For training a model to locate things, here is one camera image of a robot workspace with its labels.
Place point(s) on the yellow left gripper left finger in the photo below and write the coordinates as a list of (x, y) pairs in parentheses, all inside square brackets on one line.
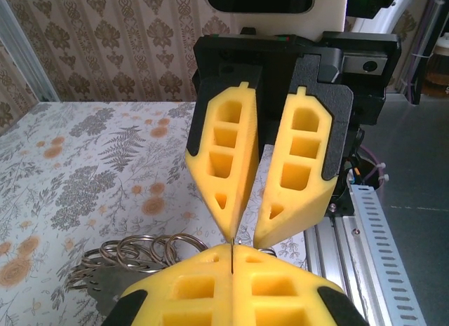
[(196, 312)]

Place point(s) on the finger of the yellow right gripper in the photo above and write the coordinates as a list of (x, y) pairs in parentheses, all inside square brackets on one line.
[(301, 214), (245, 157)]

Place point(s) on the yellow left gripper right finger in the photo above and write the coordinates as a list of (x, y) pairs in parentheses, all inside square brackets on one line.
[(273, 280)]

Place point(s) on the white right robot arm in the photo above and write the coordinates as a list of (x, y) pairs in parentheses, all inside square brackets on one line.
[(365, 22)]

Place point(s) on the coffee cup with brown sleeve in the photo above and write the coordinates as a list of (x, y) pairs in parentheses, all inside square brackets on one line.
[(438, 70)]

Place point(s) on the black vertical post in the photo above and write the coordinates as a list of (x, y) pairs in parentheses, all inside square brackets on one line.
[(421, 87)]

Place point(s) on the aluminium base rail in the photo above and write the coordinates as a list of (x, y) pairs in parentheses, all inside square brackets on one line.
[(336, 270)]

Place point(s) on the aluminium frame post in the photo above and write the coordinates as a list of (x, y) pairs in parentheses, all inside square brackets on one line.
[(24, 49)]

